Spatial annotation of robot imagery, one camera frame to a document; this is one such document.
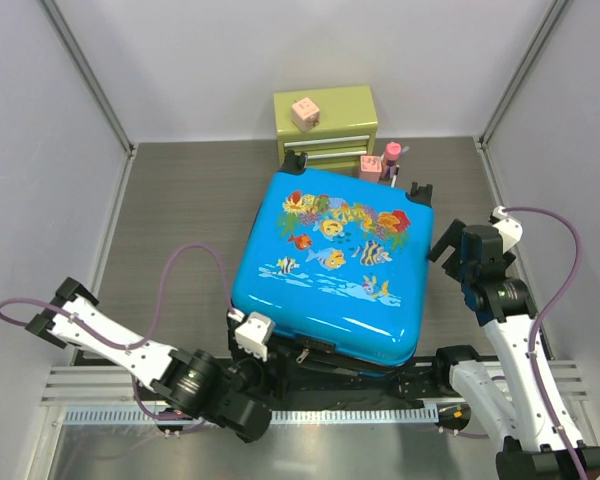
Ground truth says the blue fish-print suitcase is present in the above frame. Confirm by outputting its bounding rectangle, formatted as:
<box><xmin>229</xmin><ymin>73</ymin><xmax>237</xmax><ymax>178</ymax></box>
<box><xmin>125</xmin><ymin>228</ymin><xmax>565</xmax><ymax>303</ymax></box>
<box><xmin>231</xmin><ymin>151</ymin><xmax>434</xmax><ymax>375</ymax></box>

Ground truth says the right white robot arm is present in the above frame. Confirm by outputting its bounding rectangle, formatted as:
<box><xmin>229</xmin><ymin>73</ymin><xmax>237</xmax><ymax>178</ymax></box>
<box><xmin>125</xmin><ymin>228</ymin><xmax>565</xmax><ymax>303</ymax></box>
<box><xmin>428</xmin><ymin>214</ymin><xmax>600</xmax><ymax>479</ymax></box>

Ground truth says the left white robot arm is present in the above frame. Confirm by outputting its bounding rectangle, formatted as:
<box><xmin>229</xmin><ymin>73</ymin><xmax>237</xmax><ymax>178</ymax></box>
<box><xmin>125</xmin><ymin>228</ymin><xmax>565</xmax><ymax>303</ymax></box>
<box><xmin>26</xmin><ymin>277</ymin><xmax>272</xmax><ymax>443</ymax></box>

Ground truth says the black white marker pen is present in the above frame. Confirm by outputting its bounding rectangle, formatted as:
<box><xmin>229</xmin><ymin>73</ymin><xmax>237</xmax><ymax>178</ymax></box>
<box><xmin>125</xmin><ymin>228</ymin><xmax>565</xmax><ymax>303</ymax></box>
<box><xmin>390</xmin><ymin>165</ymin><xmax>400</xmax><ymax>188</ymax></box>

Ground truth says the pink capped bottle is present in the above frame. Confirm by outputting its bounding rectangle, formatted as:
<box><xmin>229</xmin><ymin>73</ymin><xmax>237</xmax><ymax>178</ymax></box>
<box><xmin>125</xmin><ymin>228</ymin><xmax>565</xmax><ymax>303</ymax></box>
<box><xmin>382</xmin><ymin>142</ymin><xmax>402</xmax><ymax>180</ymax></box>

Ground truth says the pink cube on table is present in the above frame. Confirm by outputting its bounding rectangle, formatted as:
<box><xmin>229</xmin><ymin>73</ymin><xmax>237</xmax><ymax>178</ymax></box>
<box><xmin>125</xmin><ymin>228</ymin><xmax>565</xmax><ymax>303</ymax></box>
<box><xmin>358</xmin><ymin>155</ymin><xmax>383</xmax><ymax>183</ymax></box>

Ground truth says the green drawer cabinet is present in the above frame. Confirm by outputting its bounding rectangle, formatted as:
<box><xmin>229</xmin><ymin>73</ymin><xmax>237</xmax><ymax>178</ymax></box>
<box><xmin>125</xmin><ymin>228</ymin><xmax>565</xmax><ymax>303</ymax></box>
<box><xmin>273</xmin><ymin>85</ymin><xmax>378</xmax><ymax>169</ymax></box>

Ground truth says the pink cube on cabinet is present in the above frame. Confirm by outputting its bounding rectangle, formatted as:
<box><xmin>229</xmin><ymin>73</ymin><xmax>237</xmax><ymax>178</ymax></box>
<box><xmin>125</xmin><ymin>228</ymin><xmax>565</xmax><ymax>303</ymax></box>
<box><xmin>291</xmin><ymin>97</ymin><xmax>321</xmax><ymax>132</ymax></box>

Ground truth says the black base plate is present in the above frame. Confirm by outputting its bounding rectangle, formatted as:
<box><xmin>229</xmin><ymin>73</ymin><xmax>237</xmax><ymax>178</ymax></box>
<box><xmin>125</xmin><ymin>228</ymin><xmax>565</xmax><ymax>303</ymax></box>
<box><xmin>133</xmin><ymin>357</ymin><xmax>492</xmax><ymax>434</ymax></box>

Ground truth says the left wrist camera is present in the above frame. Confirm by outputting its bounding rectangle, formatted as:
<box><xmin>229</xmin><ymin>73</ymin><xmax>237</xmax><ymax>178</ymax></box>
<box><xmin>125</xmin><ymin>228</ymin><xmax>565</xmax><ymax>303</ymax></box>
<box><xmin>228</xmin><ymin>309</ymin><xmax>275</xmax><ymax>362</ymax></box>

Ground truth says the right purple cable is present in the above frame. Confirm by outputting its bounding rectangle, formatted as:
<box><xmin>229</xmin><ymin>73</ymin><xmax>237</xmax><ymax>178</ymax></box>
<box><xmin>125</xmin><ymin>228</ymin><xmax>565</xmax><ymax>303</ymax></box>
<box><xmin>437</xmin><ymin>205</ymin><xmax>600</xmax><ymax>480</ymax></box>

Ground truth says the aluminium rail frame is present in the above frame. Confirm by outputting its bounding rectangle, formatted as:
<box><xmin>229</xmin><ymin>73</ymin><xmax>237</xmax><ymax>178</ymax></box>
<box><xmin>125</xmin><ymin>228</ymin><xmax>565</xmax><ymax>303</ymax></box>
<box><xmin>39</xmin><ymin>362</ymin><xmax>590</xmax><ymax>426</ymax></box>

